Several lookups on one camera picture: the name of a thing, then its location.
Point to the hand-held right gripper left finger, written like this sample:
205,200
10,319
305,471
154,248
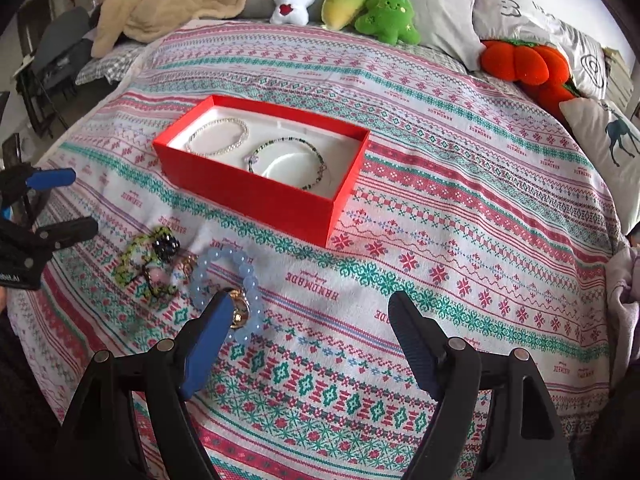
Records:
210,340

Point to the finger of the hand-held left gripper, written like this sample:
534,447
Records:
65,232
50,178

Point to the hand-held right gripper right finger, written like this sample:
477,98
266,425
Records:
415,345

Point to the small gold earring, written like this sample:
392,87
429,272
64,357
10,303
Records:
189,265

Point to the red cardboard box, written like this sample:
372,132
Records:
250,195

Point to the dark flat panel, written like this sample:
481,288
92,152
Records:
11,152

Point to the grey checked bed sheet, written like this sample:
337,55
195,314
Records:
107,60

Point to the dark folding chair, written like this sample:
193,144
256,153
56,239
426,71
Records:
60,40

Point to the patterned knit-print blanket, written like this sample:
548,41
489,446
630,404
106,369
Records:
450,210

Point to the lavender cloth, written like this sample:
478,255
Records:
622,310

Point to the beige fleece blanket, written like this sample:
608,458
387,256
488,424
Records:
175,0

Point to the white deer-print pillow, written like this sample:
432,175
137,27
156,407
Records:
600,135

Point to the orange pumpkin plush toy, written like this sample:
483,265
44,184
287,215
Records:
520,62

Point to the green tree plush toy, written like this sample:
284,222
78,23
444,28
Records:
390,12

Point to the grey pillow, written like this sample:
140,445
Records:
435,5

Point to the white doodle-print pillow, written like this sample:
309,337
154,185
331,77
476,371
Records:
545,25

